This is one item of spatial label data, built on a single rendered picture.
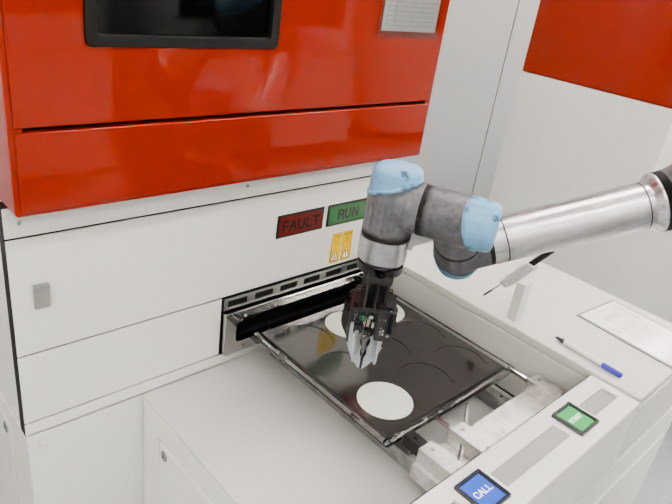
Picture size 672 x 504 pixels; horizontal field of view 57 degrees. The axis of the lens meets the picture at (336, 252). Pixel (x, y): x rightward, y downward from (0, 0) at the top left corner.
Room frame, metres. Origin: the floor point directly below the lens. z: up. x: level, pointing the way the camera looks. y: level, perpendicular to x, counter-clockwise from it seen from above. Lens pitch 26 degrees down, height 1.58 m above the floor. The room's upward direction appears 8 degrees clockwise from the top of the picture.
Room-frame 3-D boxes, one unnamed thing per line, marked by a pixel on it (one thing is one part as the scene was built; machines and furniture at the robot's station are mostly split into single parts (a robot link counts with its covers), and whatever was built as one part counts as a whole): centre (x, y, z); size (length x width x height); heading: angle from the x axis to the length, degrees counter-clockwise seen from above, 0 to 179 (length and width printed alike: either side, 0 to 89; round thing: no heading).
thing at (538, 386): (0.97, -0.44, 0.89); 0.08 x 0.03 x 0.03; 46
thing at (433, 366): (1.02, -0.12, 0.90); 0.34 x 0.34 x 0.01; 46
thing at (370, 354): (0.85, -0.09, 1.01); 0.06 x 0.03 x 0.09; 0
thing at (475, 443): (0.79, -0.27, 0.89); 0.08 x 0.03 x 0.03; 46
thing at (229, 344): (1.16, 0.04, 0.89); 0.44 x 0.02 x 0.10; 136
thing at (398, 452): (0.89, -0.08, 0.84); 0.50 x 0.02 x 0.03; 46
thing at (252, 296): (1.16, 0.04, 0.96); 0.44 x 0.01 x 0.02; 136
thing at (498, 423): (0.85, -0.32, 0.87); 0.36 x 0.08 x 0.03; 136
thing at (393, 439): (0.90, -0.25, 0.90); 0.38 x 0.01 x 0.01; 136
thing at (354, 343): (0.85, -0.05, 1.01); 0.06 x 0.03 x 0.09; 0
